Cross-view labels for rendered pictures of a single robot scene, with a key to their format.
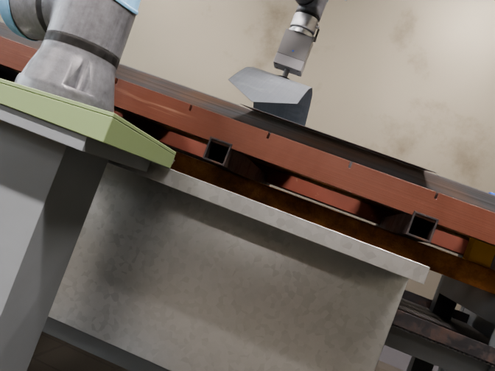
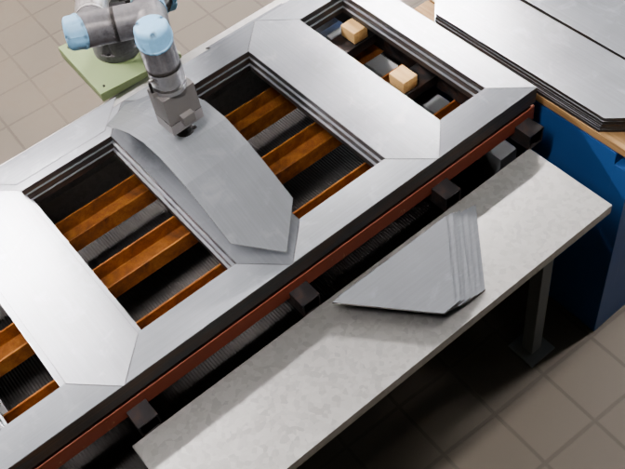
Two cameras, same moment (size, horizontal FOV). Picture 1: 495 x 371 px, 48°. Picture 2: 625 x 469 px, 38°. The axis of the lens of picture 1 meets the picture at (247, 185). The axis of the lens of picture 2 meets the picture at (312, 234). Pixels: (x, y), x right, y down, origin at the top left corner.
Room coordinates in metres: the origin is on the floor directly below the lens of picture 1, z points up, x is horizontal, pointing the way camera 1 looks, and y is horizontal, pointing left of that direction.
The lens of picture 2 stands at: (2.92, -0.75, 2.46)
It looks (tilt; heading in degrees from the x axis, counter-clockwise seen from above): 52 degrees down; 141
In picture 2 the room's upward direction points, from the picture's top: 11 degrees counter-clockwise
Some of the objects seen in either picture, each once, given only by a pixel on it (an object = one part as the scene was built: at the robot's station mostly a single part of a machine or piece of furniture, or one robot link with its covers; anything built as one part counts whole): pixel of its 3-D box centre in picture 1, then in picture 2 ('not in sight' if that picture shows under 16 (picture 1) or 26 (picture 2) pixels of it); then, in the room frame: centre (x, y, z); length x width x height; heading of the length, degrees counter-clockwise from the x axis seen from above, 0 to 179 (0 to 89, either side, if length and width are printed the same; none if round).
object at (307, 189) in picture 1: (263, 171); (285, 273); (1.92, -0.03, 0.78); 1.56 x 0.09 x 0.06; 81
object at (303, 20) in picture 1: (305, 26); (165, 74); (1.61, 0.01, 1.21); 0.08 x 0.08 x 0.05
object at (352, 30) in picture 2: not in sight; (354, 31); (1.50, 0.70, 0.79); 0.06 x 0.05 x 0.04; 171
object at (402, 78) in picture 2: not in sight; (403, 79); (1.75, 0.62, 0.79); 0.06 x 0.05 x 0.04; 171
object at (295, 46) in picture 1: (295, 52); (177, 103); (1.62, 0.01, 1.13); 0.10 x 0.09 x 0.16; 173
